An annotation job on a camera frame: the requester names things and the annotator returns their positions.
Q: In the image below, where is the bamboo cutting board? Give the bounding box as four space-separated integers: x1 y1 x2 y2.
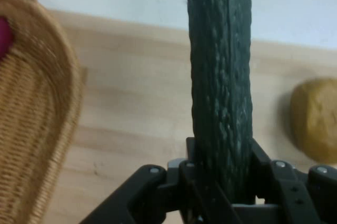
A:
39 9 337 224

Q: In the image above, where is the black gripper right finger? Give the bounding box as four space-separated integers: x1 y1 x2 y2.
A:
250 139 337 224

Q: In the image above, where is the purple sweet potato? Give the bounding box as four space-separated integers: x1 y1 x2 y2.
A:
0 16 14 59

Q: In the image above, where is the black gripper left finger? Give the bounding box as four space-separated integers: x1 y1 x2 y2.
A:
78 137 239 224

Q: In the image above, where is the woven wicker basket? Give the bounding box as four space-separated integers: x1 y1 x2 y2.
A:
0 0 83 224

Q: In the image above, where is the brown potato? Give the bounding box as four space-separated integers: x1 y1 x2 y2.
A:
290 76 337 164

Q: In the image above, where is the long dark green cucumber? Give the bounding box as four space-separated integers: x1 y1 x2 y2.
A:
186 0 254 204

